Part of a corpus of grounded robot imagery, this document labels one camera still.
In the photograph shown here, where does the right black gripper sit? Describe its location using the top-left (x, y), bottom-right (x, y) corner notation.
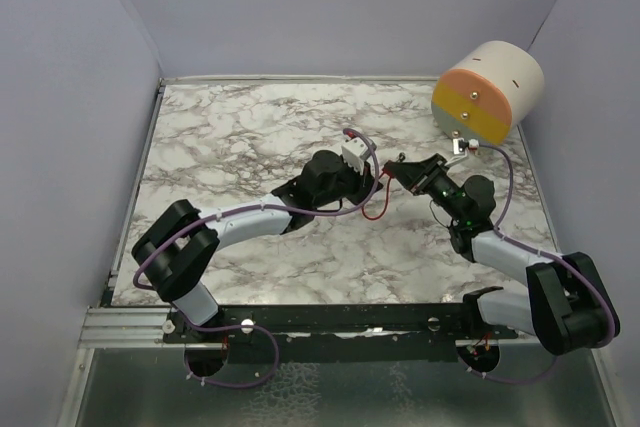
top-left (388, 153), bottom-right (468, 224)

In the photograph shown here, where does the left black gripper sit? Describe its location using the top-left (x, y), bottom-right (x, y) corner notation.
top-left (314, 154), bottom-right (381, 209)

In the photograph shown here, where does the red padlock with cable shackle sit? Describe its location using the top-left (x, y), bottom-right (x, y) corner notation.
top-left (359, 161), bottom-right (399, 221)

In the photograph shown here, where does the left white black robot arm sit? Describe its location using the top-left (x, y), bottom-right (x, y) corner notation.
top-left (132, 141), bottom-right (381, 342)

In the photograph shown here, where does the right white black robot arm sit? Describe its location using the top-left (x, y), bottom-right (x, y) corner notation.
top-left (384, 154), bottom-right (620, 356)

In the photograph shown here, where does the cylinder with striped face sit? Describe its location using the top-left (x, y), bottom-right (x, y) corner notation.
top-left (431, 40), bottom-right (545, 145)

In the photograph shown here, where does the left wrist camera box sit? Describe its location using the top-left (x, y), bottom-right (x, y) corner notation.
top-left (341, 128), bottom-right (377, 175)

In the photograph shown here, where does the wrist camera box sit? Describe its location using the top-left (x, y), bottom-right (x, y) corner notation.
top-left (341, 128), bottom-right (377, 175)
top-left (446, 137), bottom-right (480, 167)

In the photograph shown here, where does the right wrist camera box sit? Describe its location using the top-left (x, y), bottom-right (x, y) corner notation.
top-left (446, 137), bottom-right (480, 167)

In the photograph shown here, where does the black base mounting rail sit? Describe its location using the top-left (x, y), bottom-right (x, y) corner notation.
top-left (163, 303), bottom-right (516, 363)

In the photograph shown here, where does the aluminium frame extrusion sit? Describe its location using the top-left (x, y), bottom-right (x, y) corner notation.
top-left (79, 305), bottom-right (176, 349)

